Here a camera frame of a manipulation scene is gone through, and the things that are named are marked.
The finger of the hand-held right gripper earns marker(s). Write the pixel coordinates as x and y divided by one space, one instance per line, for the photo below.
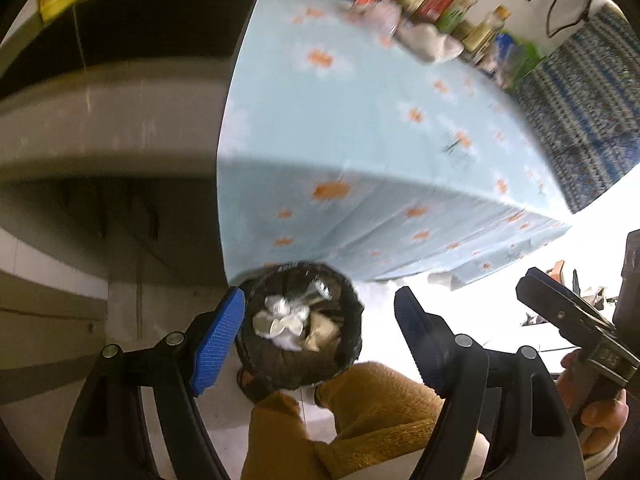
575 305
550 307

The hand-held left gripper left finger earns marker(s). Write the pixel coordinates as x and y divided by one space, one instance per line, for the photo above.
220 342

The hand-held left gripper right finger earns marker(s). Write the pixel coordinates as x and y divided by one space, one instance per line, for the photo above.
420 342

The white paper cup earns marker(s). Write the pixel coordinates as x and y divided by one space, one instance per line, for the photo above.
275 327

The white plastic bag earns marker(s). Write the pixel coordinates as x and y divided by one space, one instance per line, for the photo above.
290 307

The black bagged trash bin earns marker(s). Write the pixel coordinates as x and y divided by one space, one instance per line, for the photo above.
300 325

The brown paper bag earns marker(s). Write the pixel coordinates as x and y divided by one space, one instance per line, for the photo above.
322 332

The silver foil packet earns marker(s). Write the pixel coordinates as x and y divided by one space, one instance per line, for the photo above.
317 291

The person's right hand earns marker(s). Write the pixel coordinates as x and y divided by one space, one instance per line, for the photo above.
605 417

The brown trouser leg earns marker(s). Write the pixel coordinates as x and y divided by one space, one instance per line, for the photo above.
370 425

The blue daisy print tablecloth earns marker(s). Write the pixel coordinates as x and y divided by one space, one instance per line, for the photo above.
375 150

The grey kitchen counter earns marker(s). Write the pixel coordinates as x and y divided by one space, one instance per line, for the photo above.
110 125

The green seasoning bag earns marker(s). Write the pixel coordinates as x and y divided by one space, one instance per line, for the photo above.
527 57

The white and blue seasoning bag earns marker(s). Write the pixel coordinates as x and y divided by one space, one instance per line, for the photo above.
495 62

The pale bottle with orange cap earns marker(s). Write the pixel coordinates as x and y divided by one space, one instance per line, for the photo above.
485 32

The green sauce bottle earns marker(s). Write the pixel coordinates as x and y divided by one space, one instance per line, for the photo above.
457 15

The black kitchen sink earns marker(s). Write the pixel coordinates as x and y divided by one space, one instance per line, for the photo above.
150 25

